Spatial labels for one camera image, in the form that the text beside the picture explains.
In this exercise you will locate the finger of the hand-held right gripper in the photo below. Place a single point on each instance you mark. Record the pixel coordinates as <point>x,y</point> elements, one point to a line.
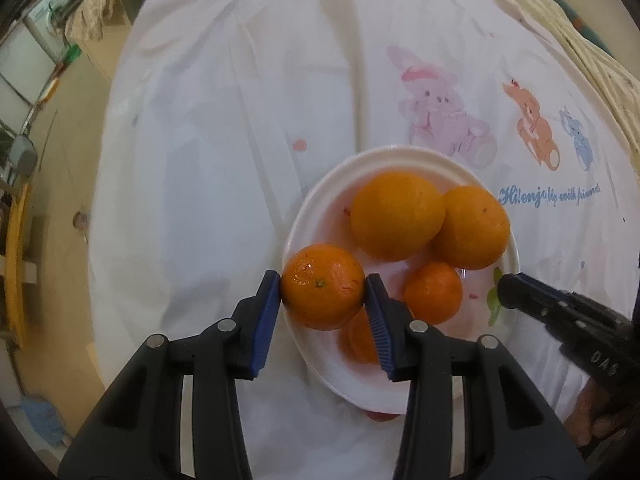
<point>535,297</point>

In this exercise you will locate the white washing machine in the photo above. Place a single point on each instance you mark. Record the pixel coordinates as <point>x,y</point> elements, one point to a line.
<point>50,20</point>

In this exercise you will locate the pink strawberry-shaped bowl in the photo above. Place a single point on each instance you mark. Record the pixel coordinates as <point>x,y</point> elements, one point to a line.
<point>345,380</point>

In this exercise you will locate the cream lace sofa cover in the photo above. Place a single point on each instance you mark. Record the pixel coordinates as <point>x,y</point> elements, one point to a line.
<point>92,10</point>

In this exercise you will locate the cream patterned quilt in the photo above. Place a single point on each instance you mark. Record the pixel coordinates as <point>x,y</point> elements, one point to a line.
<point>590,60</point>

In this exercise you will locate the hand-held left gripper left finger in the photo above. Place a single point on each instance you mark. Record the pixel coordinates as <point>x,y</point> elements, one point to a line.
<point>267,310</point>

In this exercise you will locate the cream sofa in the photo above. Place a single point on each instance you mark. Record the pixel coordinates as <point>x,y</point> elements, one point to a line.
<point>102,57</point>

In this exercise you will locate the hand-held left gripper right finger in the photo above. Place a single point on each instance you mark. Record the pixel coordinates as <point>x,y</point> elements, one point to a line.
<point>377,325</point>

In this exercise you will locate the grey rectangular object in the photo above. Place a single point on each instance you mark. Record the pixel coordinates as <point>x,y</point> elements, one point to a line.
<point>22,155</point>

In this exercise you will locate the red cherry tomato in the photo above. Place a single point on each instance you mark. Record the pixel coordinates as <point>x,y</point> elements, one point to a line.
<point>382,415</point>

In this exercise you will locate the person's right hand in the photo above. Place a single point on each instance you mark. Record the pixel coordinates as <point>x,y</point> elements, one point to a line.
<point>615,420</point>

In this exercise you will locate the yellow wooden chair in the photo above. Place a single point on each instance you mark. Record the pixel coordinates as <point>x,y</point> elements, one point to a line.
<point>17,260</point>

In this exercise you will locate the small tangerine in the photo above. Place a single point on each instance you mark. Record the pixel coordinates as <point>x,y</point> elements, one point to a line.
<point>322,285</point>
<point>357,340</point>
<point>432,292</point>

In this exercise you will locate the teal pillow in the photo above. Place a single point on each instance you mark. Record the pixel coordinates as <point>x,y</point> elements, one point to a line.
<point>575,15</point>

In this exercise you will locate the large orange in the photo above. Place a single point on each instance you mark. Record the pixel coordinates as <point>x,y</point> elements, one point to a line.
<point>397,215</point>
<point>472,227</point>

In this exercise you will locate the blue cloth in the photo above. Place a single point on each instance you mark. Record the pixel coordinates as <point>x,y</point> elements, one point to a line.
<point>42,417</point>

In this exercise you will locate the white kitchen base cabinets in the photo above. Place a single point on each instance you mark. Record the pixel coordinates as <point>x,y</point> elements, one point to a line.
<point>22,60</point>

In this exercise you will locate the green dustpan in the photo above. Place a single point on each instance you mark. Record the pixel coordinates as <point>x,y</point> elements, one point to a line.
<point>72,53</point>

